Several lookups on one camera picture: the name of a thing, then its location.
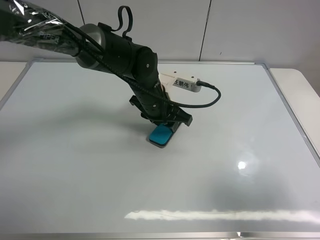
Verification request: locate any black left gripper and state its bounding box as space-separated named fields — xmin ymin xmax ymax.
xmin=129 ymin=86 xmax=193 ymax=133

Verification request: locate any blue whiteboard eraser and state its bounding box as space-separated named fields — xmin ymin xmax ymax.
xmin=146 ymin=124 xmax=175 ymax=148

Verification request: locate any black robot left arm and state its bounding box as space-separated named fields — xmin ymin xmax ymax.
xmin=0 ymin=0 xmax=193 ymax=129

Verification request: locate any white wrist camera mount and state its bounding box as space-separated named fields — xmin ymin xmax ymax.
xmin=158 ymin=71 xmax=201 ymax=93

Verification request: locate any white whiteboard with aluminium frame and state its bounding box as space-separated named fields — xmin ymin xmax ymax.
xmin=0 ymin=61 xmax=320 ymax=240

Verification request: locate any black camera cable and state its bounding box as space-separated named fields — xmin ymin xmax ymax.
xmin=62 ymin=5 xmax=222 ymax=126

